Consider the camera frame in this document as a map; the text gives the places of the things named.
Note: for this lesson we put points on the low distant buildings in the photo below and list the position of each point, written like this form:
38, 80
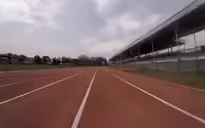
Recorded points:
0, 58

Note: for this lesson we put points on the grass strip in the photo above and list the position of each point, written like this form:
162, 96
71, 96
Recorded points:
176, 77

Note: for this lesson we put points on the roofed grandstand building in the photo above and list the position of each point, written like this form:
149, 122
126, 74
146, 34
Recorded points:
163, 40

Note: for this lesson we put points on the green grass field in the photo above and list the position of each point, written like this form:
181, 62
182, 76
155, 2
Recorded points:
16, 67

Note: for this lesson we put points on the red running track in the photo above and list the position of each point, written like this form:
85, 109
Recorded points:
120, 106

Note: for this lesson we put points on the row of trees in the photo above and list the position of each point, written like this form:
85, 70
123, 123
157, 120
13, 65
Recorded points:
56, 60

